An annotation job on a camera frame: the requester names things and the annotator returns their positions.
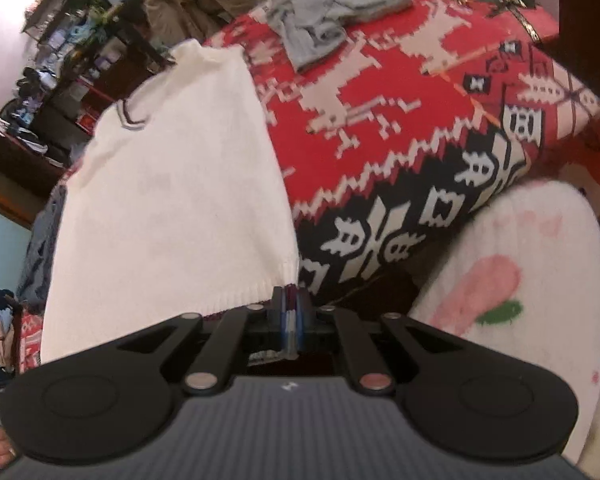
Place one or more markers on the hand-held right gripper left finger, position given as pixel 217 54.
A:
pixel 280 322

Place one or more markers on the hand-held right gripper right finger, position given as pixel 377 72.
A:
pixel 302 322

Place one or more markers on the cream knit sweater vest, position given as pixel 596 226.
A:
pixel 170 185

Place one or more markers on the red patterned blanket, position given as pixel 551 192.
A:
pixel 390 135

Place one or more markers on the person's fluffy white pajamas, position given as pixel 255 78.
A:
pixel 530 260

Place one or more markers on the grey garment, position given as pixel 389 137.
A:
pixel 320 25

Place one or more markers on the black shelf rack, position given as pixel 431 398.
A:
pixel 140 40

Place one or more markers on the beige jacket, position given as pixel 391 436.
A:
pixel 190 0

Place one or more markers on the large red gift box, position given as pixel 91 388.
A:
pixel 545 20

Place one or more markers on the dark wooden cabinet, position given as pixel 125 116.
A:
pixel 590 20

